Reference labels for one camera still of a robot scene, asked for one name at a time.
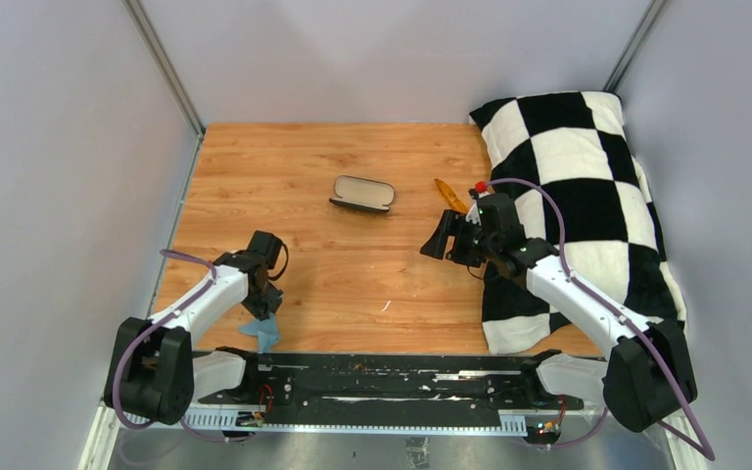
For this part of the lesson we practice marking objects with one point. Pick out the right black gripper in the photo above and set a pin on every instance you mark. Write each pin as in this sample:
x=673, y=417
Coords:
x=452, y=223

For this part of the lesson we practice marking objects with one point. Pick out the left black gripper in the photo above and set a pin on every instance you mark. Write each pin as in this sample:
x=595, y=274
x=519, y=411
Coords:
x=272, y=303

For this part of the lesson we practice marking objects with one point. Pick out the light blue cleaning cloth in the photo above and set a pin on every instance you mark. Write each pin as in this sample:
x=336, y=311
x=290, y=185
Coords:
x=265, y=331

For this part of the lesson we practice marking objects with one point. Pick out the black glasses case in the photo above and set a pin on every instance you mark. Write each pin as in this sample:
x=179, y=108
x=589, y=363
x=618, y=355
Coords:
x=362, y=194

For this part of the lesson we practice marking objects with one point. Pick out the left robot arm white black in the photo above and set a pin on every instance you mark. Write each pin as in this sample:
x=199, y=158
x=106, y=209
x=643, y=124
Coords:
x=155, y=373

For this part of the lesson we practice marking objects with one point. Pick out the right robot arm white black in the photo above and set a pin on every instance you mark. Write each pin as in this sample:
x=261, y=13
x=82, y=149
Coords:
x=646, y=374

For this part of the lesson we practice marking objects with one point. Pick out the orange sunglasses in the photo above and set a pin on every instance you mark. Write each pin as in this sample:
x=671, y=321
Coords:
x=448, y=194

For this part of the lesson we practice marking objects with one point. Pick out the black white checkered blanket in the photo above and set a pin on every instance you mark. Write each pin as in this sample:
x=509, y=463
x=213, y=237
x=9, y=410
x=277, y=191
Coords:
x=564, y=160

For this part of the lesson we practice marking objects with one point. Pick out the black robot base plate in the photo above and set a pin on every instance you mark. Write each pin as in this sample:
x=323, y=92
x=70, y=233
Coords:
x=396, y=391

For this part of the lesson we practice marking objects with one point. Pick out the aluminium rail frame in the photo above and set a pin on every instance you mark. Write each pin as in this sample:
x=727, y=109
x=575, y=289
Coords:
x=435, y=431

